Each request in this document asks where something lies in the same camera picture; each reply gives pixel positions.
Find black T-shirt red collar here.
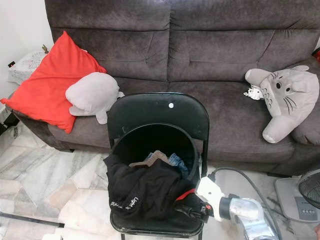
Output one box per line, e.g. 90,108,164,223
104,154,206,222

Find blue denim garment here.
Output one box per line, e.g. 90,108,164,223
167,152,190,176

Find tan garment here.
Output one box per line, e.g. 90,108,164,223
128,150,168,168

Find black folding chair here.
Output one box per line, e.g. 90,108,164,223
106,92,211,240

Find small white toy figure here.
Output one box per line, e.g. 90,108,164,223
243,85,263,101

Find grey Totoro plush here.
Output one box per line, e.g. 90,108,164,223
245,65,320,144

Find grey seal plush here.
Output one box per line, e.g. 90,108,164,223
65,71,125,125

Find dark grey fabric sofa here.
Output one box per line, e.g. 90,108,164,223
10,0,320,176

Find lace-covered side table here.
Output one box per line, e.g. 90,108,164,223
7,49,48,86

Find red cushion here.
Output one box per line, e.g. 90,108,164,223
1,31,107,134

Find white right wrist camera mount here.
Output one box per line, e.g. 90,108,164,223
196,176,226,217

